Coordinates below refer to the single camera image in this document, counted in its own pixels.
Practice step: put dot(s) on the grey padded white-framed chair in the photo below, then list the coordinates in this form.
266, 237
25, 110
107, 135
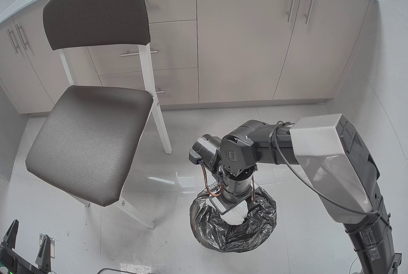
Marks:
89, 138

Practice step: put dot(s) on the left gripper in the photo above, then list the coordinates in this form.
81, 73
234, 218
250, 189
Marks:
19, 263

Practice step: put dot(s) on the beige cabinet with pale worktop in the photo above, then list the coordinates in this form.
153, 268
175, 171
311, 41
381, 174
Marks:
242, 43

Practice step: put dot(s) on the white paper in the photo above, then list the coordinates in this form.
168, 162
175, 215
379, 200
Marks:
236, 215

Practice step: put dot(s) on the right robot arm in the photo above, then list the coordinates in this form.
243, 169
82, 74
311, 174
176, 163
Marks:
328, 145

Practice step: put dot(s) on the black plastic bag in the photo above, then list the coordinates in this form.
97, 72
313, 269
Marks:
242, 237

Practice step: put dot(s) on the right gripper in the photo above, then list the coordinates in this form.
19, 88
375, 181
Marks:
237, 186

